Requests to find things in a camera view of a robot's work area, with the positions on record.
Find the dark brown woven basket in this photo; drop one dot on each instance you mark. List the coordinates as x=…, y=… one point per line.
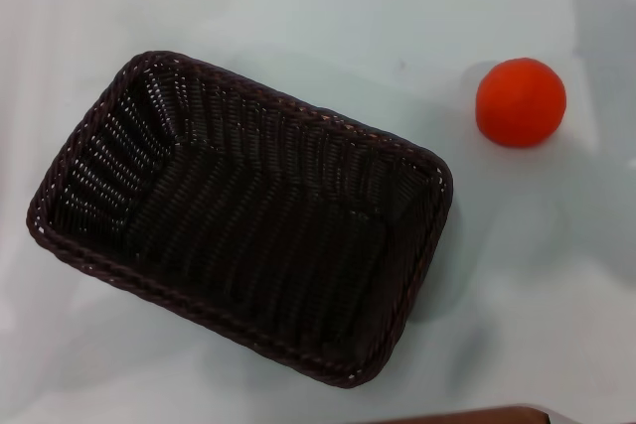
x=248, y=225

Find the orange ball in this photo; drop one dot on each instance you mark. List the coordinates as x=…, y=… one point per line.
x=521, y=102

